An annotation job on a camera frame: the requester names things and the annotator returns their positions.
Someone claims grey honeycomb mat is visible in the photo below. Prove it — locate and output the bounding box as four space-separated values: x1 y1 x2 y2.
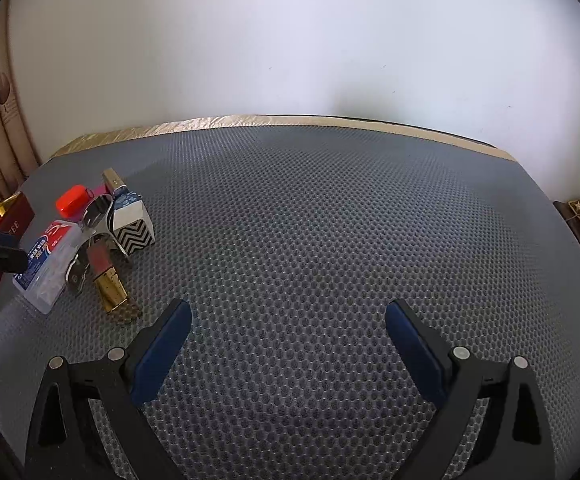
22 127 580 479

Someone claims white zigzag cube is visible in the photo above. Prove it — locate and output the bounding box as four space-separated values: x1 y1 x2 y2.
112 200 155 255

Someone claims gold table edge cloth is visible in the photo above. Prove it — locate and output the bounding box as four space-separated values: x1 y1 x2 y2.
50 115 515 162

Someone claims gold cap lipstick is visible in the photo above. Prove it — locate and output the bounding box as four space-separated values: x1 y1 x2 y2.
87 240 142 324

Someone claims orange red rounded case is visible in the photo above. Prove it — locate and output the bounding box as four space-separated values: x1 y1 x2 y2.
55 184 94 220

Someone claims clear box blue label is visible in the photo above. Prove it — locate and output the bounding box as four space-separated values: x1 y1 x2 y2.
12 220 83 314

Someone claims pink eraser block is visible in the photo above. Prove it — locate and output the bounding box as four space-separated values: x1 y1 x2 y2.
92 184 108 196

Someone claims blue patterned small box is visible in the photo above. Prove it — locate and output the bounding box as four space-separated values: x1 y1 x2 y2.
113 190 142 210

